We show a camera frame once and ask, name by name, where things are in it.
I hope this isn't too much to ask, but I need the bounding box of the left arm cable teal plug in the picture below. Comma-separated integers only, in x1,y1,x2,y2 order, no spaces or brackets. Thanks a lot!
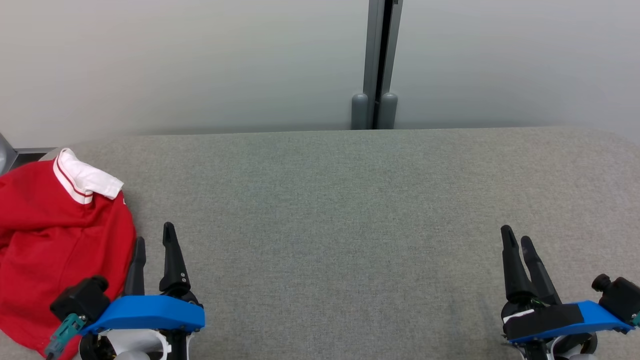
44,313,87,359

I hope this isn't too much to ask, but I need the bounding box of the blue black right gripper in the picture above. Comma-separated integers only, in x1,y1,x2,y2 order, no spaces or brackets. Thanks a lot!
500,225,635,346

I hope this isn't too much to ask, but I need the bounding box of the grey partition frame post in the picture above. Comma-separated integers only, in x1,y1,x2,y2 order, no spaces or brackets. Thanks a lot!
351,0,404,131

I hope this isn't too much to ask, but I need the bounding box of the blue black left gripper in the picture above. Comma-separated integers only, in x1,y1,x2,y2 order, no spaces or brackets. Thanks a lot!
79,222,206,337

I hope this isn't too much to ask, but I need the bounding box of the red shorts white trim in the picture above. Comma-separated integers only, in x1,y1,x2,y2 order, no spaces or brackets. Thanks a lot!
0,220,137,359

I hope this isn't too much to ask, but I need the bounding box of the red basketball jersey number 23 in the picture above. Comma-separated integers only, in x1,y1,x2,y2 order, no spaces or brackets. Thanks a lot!
0,147,137,251

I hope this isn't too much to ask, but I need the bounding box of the grey metal tube frame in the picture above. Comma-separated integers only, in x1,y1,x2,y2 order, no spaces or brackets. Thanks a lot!
0,132,56,174

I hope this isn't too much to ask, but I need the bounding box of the grey rounded post foot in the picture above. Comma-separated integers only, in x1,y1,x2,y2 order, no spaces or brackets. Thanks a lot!
351,92,370,131
381,91,399,130

